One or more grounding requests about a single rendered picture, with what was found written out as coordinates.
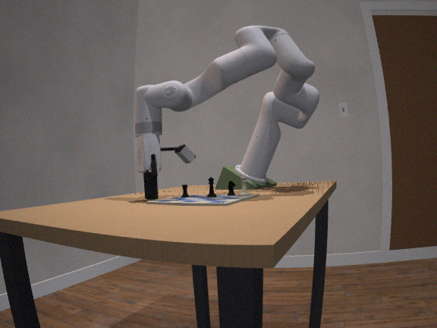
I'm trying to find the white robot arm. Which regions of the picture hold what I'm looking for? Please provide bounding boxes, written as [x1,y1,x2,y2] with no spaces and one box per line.
[135,26,319,183]

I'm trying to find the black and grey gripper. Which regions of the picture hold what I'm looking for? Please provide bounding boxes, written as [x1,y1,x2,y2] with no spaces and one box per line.
[135,132,162,200]

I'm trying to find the blue and white chessboard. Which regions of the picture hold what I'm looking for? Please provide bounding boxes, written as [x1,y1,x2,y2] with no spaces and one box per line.
[146,194,259,206]

